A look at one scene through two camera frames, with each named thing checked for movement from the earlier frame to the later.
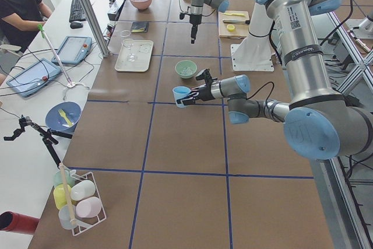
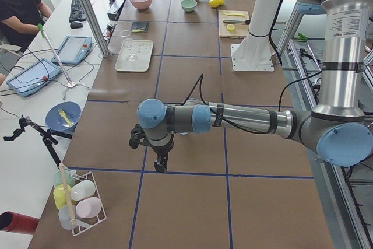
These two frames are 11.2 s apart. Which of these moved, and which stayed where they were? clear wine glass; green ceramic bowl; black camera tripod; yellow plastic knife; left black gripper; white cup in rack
Moved: green ceramic bowl; left black gripper
Stayed: yellow plastic knife; black camera tripod; clear wine glass; white cup in rack
